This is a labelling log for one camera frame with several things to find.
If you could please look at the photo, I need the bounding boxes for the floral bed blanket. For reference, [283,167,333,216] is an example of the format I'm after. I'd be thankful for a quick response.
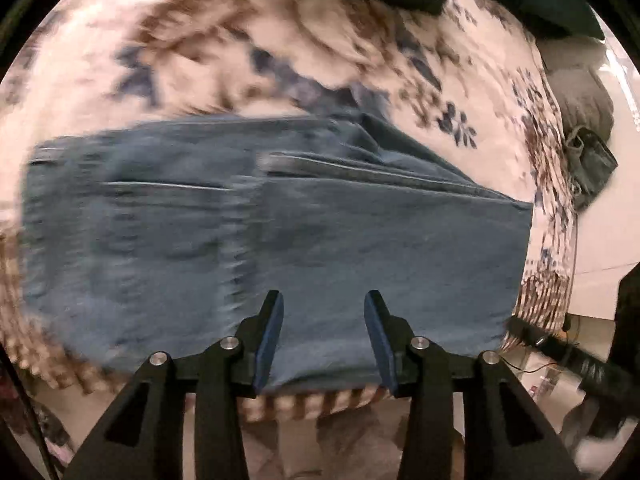
[0,0,580,424]

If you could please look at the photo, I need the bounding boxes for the blue denim jeans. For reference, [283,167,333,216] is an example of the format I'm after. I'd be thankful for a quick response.
[22,112,532,390]

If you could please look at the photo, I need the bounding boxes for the grey pillow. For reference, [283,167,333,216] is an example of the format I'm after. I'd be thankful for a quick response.
[547,66,614,143]

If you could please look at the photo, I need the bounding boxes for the small dark grey garment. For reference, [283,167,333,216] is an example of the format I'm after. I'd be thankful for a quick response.
[564,126,618,211]

